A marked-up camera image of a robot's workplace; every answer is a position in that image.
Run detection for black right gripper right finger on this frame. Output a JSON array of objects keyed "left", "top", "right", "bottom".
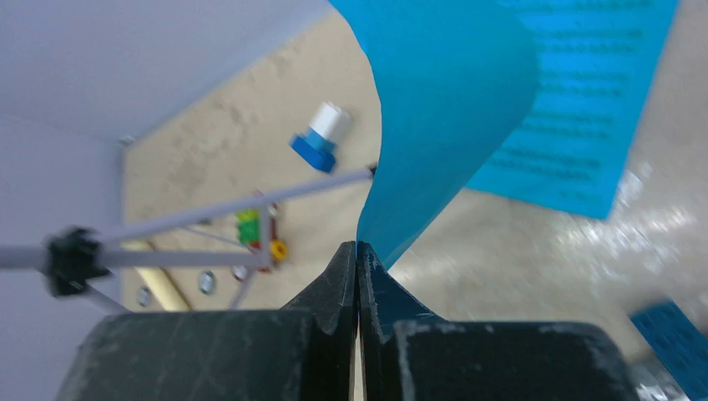
[{"left": 357, "top": 242, "right": 638, "bottom": 400}]

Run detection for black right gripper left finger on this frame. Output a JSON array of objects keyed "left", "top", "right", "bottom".
[{"left": 57, "top": 242, "right": 357, "bottom": 400}]

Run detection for cream microphone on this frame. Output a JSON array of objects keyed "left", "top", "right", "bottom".
[{"left": 121, "top": 266, "right": 192, "bottom": 312}]

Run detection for lilac tripod music stand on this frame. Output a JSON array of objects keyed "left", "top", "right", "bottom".
[{"left": 1, "top": 166, "right": 376, "bottom": 313}]

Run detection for teal sheet music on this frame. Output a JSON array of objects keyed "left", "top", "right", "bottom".
[
  {"left": 468, "top": 0, "right": 677, "bottom": 219},
  {"left": 333, "top": 1, "right": 540, "bottom": 267}
]

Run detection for colourful toy brick car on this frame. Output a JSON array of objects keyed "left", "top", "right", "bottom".
[{"left": 234, "top": 201, "right": 289, "bottom": 273}]

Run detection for dark blue poker chip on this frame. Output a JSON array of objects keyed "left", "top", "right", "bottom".
[{"left": 136, "top": 286, "right": 153, "bottom": 307}]

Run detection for blue white brick stack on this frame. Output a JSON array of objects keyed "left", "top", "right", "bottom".
[{"left": 290, "top": 102, "right": 352, "bottom": 174}]

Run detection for grey brick baseplate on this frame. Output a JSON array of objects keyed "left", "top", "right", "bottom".
[{"left": 630, "top": 356, "right": 690, "bottom": 401}]

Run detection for dark blue brick plate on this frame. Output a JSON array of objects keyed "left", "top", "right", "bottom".
[{"left": 630, "top": 300, "right": 707, "bottom": 400}]

